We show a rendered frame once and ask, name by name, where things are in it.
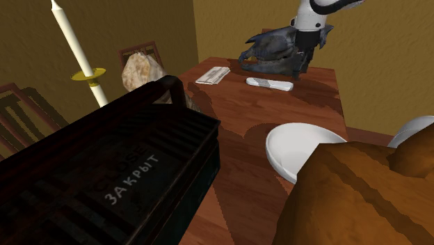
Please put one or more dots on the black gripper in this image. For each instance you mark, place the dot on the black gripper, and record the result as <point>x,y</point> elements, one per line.
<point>308,40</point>

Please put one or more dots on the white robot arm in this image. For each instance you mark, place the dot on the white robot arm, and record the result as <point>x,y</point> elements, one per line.
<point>308,17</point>

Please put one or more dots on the dark grey animal skull figure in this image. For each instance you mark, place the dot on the dark grey animal skull figure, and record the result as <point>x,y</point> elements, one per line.
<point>274,47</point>

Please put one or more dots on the white remote control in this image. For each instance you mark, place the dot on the white remote control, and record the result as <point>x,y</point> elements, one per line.
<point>269,84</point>

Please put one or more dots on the brown wooden table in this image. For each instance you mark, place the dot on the brown wooden table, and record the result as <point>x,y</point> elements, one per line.
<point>268,108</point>

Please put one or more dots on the folded white newspaper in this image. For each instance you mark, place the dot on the folded white newspaper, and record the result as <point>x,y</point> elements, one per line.
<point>213,75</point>

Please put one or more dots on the white bowl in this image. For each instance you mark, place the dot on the white bowl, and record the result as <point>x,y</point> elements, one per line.
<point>295,149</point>

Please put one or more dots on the dark red wooden chair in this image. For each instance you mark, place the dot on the dark red wooden chair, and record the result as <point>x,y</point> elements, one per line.
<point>20,115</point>
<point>152,47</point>

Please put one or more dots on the brown wood-patterned robot stand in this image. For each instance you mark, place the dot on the brown wood-patterned robot stand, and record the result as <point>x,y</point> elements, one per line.
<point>356,196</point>

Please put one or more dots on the beige rough stone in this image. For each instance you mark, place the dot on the beige rough stone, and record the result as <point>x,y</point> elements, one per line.
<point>139,71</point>

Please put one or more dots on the white candle with yellow holder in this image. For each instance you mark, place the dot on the white candle with yellow holder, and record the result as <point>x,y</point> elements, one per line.
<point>76,47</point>

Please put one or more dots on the black slatted crate with lettering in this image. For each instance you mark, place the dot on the black slatted crate with lettering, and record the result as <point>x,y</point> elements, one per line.
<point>112,169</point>

